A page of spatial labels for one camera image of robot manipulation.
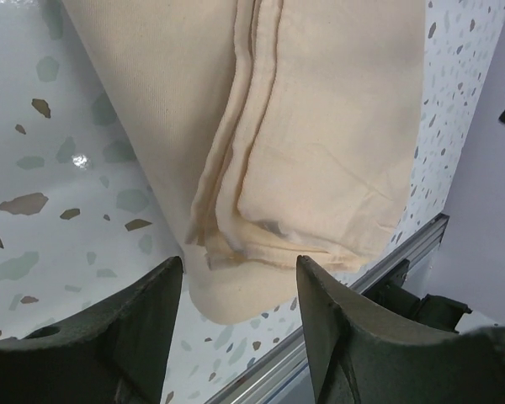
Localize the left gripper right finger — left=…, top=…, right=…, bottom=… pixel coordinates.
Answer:
left=296, top=256, right=505, bottom=403

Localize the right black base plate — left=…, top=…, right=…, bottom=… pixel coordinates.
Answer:
left=363, top=259, right=472, bottom=333

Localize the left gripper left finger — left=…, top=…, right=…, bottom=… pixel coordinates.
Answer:
left=0, top=257, right=183, bottom=403

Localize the beige cloth mat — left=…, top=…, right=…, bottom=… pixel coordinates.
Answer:
left=64, top=1, right=426, bottom=325

